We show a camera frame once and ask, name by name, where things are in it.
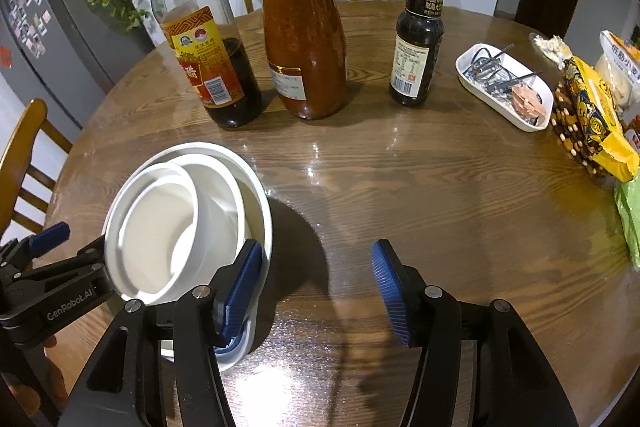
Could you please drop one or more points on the fridge photo magnets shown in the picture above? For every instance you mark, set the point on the fridge photo magnets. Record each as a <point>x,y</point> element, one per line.
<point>27,17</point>

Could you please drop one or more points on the soy sauce bottle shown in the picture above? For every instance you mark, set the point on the soy sauce bottle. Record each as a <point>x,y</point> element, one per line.
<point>200,32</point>

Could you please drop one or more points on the yellow snack bag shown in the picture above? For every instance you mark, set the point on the yellow snack bag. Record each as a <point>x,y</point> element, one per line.
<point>595,122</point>

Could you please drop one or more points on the person's left hand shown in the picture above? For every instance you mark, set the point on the person's left hand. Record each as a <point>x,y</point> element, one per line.
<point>55,377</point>

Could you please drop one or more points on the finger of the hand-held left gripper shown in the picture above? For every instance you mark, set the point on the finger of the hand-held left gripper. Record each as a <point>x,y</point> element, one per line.
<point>47,239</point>
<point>75,267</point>

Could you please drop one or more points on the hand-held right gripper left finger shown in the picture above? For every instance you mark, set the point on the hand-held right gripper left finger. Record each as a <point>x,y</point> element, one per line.
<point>242,292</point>

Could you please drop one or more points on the small dark sauce bottle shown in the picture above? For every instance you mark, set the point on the small dark sauce bottle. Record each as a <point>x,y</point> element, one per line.
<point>417,42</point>

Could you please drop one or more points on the red sauce jar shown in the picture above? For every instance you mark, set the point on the red sauce jar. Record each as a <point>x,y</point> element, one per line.
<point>302,32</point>

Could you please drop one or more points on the square blue patterned plate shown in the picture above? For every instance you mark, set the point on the square blue patterned plate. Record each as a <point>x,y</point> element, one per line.
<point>247,337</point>

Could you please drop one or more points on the white bun package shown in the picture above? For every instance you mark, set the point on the white bun package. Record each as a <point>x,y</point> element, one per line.
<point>620,67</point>

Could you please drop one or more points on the plain white bowl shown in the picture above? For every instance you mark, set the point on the plain white bowl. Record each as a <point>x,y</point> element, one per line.
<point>260,207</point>

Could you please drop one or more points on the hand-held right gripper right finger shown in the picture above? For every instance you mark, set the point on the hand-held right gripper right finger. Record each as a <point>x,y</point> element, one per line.
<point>390,292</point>

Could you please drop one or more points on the white straight-sided cup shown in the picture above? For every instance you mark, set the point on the white straight-sided cup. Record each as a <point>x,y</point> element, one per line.
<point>165,232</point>

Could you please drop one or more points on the grey refrigerator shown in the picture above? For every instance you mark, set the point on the grey refrigerator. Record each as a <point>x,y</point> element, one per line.
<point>65,57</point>

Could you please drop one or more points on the green packet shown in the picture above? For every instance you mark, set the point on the green packet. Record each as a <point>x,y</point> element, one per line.
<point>629,222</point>

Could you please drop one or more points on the pink round item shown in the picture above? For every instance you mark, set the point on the pink round item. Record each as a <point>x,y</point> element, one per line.
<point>525,102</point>

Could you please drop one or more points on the ribbed white bowl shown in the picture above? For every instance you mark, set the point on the ribbed white bowl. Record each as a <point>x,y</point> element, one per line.
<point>227,187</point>

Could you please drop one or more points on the clear food container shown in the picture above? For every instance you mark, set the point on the clear food container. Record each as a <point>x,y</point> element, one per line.
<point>550,47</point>

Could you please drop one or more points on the small white tray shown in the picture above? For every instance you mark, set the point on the small white tray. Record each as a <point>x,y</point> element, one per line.
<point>500,107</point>

